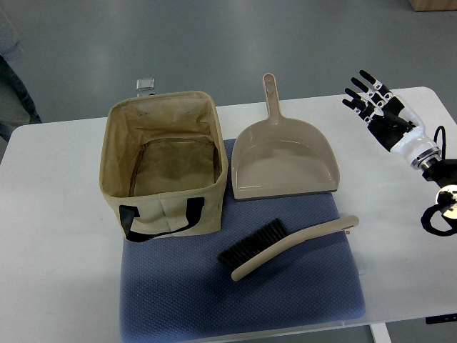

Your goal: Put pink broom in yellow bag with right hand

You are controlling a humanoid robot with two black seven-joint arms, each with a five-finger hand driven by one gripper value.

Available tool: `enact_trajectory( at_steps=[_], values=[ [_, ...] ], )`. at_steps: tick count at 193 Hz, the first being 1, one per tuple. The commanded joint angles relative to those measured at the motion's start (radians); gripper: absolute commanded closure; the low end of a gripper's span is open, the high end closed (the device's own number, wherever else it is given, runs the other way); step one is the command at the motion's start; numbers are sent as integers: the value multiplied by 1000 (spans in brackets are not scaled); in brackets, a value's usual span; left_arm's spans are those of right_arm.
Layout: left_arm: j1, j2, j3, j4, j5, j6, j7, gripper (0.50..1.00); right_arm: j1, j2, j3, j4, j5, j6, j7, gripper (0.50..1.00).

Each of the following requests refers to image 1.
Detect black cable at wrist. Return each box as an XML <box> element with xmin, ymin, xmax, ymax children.
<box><xmin>432</xmin><ymin>125</ymin><xmax>449</xmax><ymax>161</ymax></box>

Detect beige hand broom black bristles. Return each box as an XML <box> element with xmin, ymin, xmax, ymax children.
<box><xmin>217</xmin><ymin>215</ymin><xmax>359</xmax><ymax>282</ymax></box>

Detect beige plastic dustpan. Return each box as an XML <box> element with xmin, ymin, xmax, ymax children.
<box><xmin>231</xmin><ymin>74</ymin><xmax>340</xmax><ymax>200</ymax></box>

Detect cardboard box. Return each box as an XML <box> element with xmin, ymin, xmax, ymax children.
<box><xmin>408</xmin><ymin>0</ymin><xmax>457</xmax><ymax>12</ymax></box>

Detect beige fabric bag black handle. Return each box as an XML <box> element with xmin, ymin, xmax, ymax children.
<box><xmin>99</xmin><ymin>91</ymin><xmax>229</xmax><ymax>242</ymax></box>

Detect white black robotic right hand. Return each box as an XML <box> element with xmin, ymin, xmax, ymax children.
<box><xmin>343</xmin><ymin>70</ymin><xmax>442</xmax><ymax>170</ymax></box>

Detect person in grey clothes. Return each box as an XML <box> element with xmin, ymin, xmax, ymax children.
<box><xmin>1</xmin><ymin>9</ymin><xmax>42</xmax><ymax>142</ymax></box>

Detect small metal clip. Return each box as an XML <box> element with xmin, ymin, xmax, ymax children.
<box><xmin>136</xmin><ymin>78</ymin><xmax>156</xmax><ymax>96</ymax></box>

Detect white table leg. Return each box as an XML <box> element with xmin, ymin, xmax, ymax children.
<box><xmin>369</xmin><ymin>323</ymin><xmax>392</xmax><ymax>343</ymax></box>

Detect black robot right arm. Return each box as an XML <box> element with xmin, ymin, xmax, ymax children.
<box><xmin>421</xmin><ymin>157</ymin><xmax>456</xmax><ymax>237</ymax></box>

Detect blue textured mat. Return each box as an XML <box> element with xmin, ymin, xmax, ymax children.
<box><xmin>119</xmin><ymin>138</ymin><xmax>368</xmax><ymax>343</ymax></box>

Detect black table control panel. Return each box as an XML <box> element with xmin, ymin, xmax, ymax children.
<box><xmin>425</xmin><ymin>313</ymin><xmax>457</xmax><ymax>325</ymax></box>

